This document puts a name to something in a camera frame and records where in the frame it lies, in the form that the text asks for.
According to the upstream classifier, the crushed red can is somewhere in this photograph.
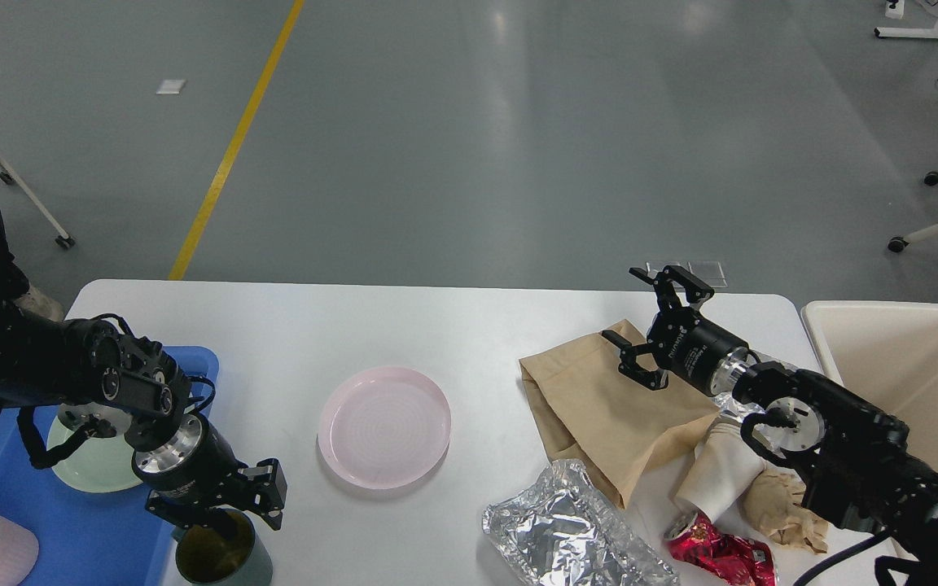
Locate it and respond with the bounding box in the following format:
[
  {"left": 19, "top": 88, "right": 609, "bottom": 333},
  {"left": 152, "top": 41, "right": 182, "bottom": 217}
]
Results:
[{"left": 663, "top": 509, "right": 778, "bottom": 585}]

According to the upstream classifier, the crumpled aluminium foil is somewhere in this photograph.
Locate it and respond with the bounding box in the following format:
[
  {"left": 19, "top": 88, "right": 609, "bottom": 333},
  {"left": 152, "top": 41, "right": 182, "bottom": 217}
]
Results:
[{"left": 481, "top": 459, "right": 681, "bottom": 585}]

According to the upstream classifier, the grey-green mug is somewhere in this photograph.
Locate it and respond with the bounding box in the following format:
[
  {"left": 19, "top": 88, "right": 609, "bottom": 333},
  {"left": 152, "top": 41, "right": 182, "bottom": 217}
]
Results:
[{"left": 172, "top": 509, "right": 274, "bottom": 585}]

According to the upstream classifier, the crushed white paper cup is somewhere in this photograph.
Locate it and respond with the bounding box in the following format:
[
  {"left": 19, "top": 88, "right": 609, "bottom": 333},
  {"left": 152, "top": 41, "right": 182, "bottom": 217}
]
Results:
[{"left": 673, "top": 416, "right": 768, "bottom": 522}]

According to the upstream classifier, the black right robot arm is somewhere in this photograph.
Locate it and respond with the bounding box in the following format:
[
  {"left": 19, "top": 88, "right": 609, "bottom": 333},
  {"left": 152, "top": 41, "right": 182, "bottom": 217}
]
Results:
[{"left": 602, "top": 265, "right": 938, "bottom": 585}]

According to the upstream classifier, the brown paper bag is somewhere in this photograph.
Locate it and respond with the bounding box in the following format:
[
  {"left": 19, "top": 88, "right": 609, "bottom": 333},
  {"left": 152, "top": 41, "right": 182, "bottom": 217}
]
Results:
[{"left": 519, "top": 333, "right": 717, "bottom": 509}]

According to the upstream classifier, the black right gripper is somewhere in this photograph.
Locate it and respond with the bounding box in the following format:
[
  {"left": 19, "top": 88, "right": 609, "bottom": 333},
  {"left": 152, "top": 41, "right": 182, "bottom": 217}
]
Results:
[{"left": 602, "top": 265, "right": 751, "bottom": 398}]

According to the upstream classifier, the light green plate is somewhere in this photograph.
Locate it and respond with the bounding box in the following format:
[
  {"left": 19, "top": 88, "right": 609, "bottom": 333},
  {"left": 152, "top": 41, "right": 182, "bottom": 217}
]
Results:
[{"left": 47, "top": 404, "right": 142, "bottom": 493}]

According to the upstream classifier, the crumpled brown paper ball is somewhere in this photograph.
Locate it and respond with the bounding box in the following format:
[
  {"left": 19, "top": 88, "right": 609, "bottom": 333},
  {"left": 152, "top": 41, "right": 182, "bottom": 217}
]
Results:
[{"left": 742, "top": 470, "right": 830, "bottom": 555}]

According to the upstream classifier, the pink plate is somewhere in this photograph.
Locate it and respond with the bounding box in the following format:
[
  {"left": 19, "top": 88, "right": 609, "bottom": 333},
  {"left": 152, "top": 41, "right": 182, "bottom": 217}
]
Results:
[{"left": 317, "top": 366, "right": 453, "bottom": 491}]

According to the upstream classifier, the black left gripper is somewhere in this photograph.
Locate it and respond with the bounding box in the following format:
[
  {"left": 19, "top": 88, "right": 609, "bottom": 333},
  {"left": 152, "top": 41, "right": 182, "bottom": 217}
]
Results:
[{"left": 131, "top": 414, "right": 287, "bottom": 540}]

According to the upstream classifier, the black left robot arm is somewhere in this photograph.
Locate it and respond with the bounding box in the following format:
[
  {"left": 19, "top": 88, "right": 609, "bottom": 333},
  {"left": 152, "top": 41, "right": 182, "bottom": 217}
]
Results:
[{"left": 0, "top": 219, "right": 287, "bottom": 538}]

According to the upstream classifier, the beige plastic bin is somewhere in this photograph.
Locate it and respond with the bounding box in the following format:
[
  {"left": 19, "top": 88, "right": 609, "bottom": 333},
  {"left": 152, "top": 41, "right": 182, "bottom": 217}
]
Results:
[{"left": 801, "top": 300, "right": 938, "bottom": 471}]

